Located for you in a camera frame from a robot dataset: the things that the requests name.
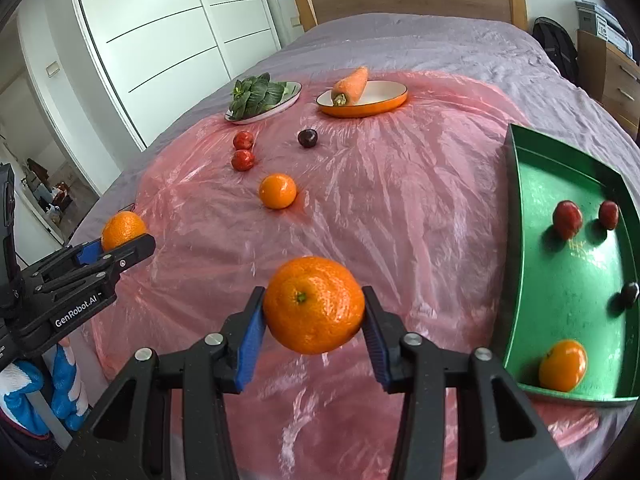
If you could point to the carrot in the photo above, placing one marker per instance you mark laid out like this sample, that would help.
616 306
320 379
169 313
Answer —
350 85

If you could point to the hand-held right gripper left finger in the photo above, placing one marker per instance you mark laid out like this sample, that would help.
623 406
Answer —
247 345

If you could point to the white printer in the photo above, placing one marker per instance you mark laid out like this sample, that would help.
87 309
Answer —
602 25

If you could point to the person's left hand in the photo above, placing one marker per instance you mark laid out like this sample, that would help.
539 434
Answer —
67 385

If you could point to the pink plastic sheet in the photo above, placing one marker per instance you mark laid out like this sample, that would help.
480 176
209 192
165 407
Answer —
400 210

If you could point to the red plum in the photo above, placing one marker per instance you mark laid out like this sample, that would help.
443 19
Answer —
567 219
243 140
243 160
608 214

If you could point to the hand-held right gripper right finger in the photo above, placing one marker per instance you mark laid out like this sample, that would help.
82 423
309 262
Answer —
375 345

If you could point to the green bok choy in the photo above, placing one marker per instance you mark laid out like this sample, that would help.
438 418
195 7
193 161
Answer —
255 95

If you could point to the orange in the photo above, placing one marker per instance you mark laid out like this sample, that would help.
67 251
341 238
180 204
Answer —
122 227
314 305
277 191
562 365

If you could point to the white plate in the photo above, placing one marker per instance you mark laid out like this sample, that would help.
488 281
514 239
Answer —
292 94

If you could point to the wooden dresser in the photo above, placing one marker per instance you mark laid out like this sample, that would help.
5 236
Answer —
612 85

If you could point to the green tray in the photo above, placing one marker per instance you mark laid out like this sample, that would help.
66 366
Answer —
560 280

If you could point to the black backpack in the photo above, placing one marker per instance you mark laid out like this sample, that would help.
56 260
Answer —
555 45

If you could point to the orange dish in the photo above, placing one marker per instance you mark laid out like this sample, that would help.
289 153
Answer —
380 94

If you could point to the dark purple plum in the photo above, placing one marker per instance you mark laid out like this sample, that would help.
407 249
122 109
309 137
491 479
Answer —
307 138
630 294

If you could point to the wall switch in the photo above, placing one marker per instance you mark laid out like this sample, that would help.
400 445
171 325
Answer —
52 69

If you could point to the white wardrobe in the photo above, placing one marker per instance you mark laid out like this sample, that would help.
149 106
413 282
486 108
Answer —
150 35

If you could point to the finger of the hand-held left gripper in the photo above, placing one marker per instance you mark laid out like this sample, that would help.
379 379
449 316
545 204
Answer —
132 252
90 252

